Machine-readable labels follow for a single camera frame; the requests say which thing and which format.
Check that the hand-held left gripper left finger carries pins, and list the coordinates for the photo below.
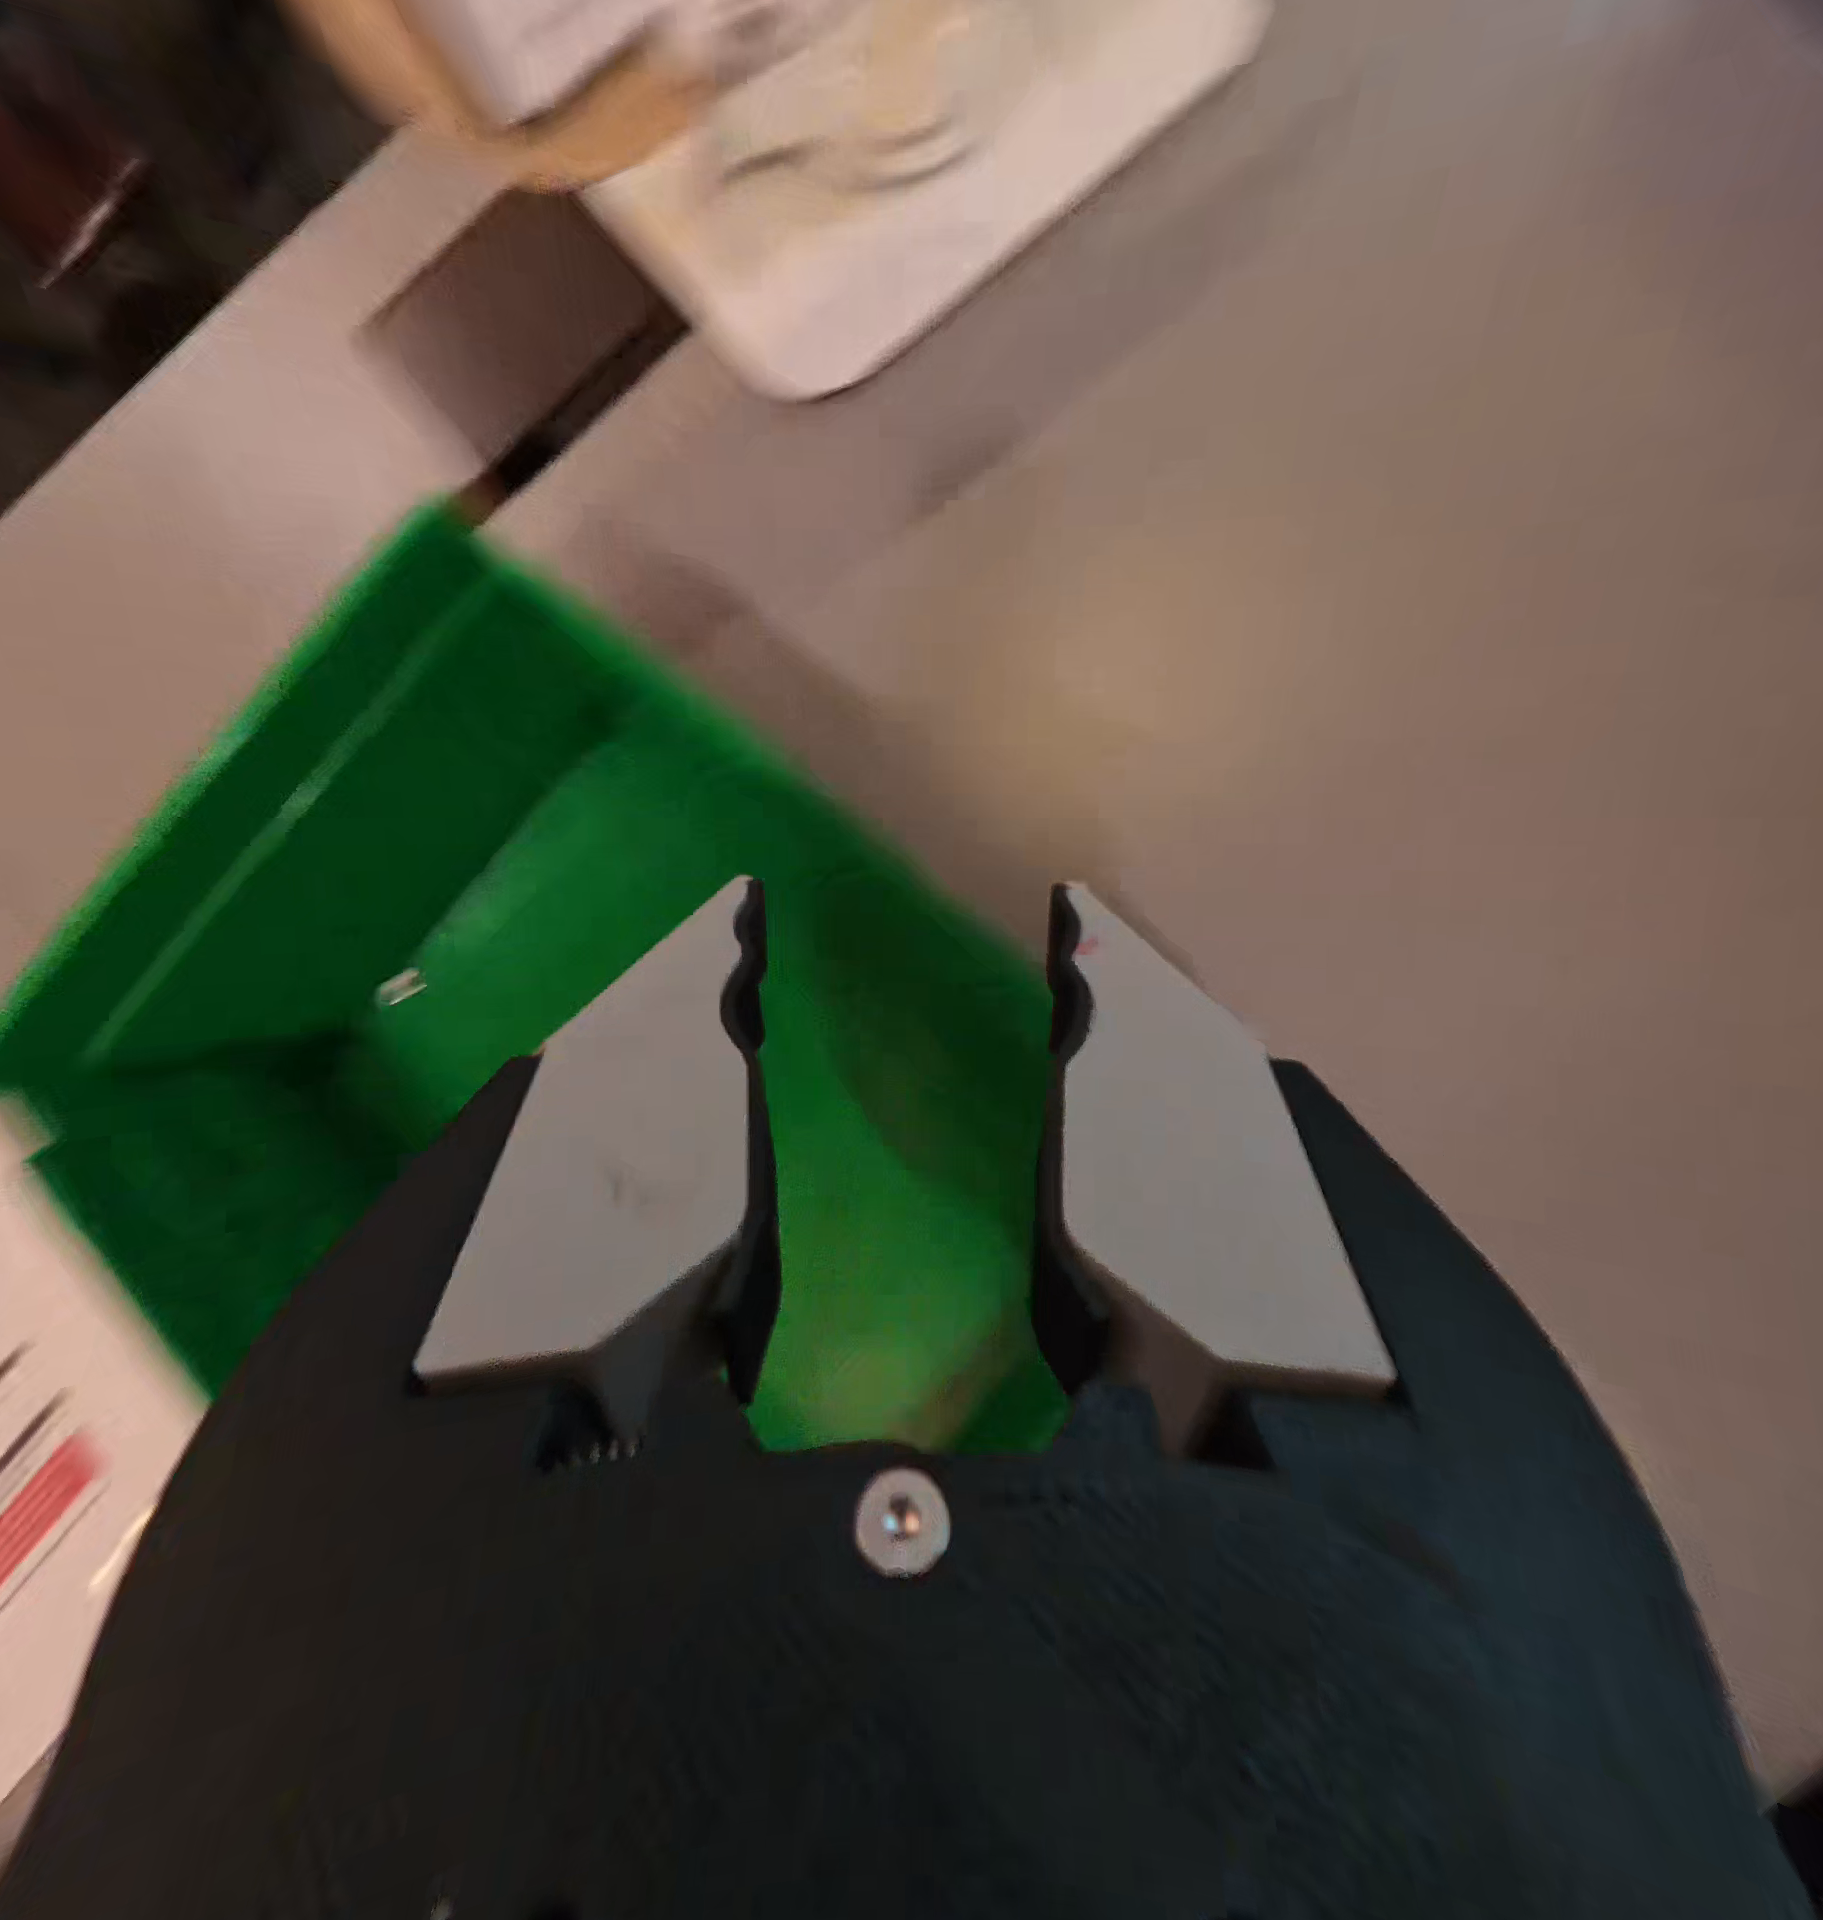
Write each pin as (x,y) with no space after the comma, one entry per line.
(596,1185)

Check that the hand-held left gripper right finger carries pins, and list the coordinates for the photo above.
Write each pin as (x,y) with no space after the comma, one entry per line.
(1211,1201)

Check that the green plastic bin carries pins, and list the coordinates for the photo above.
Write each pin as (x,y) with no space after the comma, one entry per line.
(325,840)

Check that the printed paper leaflet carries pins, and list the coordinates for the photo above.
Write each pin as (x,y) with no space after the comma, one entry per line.
(25,1351)

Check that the white stand base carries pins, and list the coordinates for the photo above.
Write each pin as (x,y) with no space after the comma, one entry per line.
(850,271)

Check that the printed instruction sheet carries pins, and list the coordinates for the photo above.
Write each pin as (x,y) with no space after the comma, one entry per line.
(580,46)

